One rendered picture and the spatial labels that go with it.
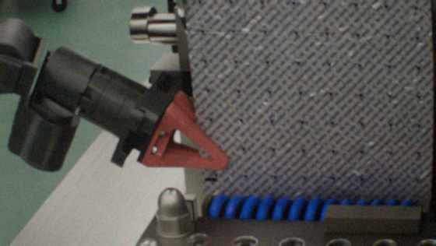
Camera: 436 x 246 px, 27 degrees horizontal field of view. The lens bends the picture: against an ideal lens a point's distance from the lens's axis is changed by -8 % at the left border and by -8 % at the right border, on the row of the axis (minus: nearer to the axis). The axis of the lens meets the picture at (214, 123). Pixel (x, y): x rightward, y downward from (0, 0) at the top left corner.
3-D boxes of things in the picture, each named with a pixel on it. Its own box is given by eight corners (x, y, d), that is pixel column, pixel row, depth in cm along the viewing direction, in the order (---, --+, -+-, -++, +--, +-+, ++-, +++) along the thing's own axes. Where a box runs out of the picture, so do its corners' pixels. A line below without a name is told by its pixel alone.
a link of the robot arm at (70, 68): (41, 48, 90) (61, 33, 95) (19, 106, 93) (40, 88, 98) (99, 79, 90) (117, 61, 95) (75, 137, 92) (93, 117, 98)
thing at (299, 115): (206, 206, 96) (188, 31, 88) (430, 212, 89) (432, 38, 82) (205, 209, 95) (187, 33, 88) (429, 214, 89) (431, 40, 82)
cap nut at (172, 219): (162, 219, 91) (156, 178, 90) (198, 222, 90) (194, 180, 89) (151, 237, 88) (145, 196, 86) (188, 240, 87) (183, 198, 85)
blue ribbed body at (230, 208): (217, 217, 95) (214, 187, 94) (422, 222, 89) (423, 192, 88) (208, 234, 92) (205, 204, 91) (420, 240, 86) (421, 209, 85)
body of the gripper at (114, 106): (125, 173, 90) (61, 136, 91) (157, 128, 99) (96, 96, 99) (149, 118, 87) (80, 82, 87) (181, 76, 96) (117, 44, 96)
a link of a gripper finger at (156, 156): (207, 202, 92) (121, 156, 93) (226, 168, 98) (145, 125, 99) (235, 146, 89) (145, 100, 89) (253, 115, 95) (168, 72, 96)
